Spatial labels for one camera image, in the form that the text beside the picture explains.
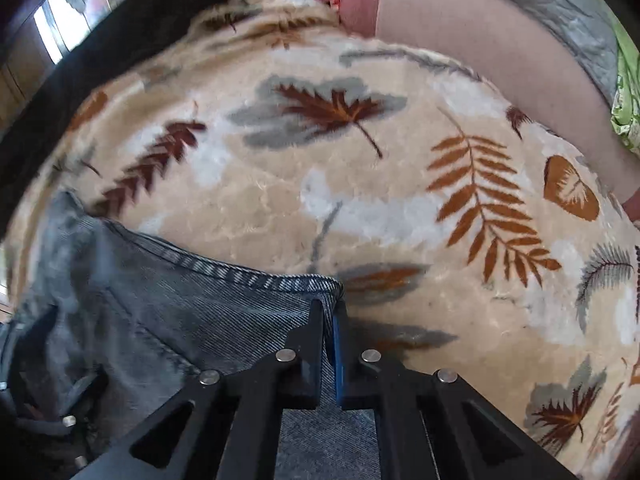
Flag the grey denim jeans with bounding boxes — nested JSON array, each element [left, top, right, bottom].
[[0, 188, 381, 480]]

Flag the leaf pattern fleece blanket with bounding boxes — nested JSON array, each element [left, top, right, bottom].
[[1, 0, 639, 479]]

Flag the green patterned folded blanket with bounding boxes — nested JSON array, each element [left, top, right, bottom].
[[608, 10, 640, 156]]

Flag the pink sofa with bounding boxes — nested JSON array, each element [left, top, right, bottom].
[[340, 0, 639, 221]]

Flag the black garment on armrest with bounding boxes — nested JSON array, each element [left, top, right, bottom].
[[0, 0, 231, 241]]

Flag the stained glass window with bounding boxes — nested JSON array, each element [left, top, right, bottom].
[[34, 0, 122, 65]]

